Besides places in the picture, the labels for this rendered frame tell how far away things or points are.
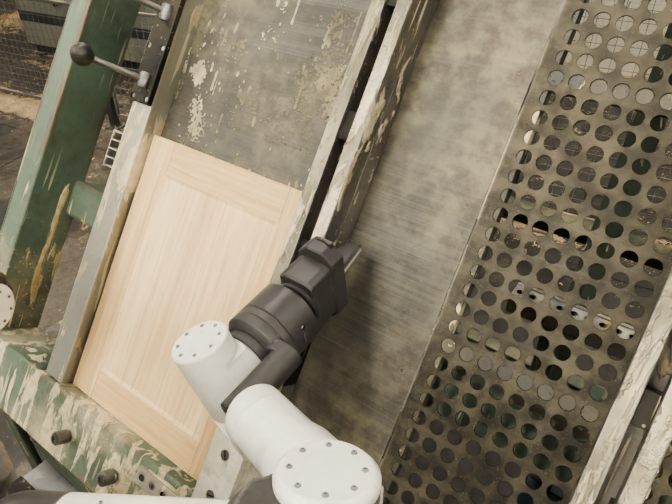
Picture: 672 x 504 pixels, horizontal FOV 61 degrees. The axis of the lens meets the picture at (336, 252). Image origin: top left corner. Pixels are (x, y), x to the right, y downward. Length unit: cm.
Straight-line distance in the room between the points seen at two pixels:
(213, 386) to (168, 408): 39
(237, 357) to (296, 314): 9
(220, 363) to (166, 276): 42
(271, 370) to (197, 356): 8
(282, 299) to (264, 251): 23
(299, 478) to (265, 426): 13
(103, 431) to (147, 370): 12
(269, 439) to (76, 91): 91
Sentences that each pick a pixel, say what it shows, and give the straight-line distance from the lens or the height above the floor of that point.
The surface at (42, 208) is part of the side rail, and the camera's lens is 130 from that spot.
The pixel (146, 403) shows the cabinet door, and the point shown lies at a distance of 105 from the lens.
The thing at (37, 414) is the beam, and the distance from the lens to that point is 123.
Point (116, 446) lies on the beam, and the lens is 107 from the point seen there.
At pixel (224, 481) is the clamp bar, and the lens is 89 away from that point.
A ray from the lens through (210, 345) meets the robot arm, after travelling 62.
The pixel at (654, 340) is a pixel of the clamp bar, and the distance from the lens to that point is 66.
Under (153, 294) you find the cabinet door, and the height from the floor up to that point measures 107.
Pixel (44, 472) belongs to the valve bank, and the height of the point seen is 74.
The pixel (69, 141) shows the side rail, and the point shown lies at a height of 122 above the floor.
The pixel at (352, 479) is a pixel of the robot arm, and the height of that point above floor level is 136.
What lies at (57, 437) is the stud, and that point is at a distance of 114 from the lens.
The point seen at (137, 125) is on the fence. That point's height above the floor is 130.
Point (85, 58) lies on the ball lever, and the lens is 106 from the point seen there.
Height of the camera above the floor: 172
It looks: 37 degrees down
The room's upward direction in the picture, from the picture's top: straight up
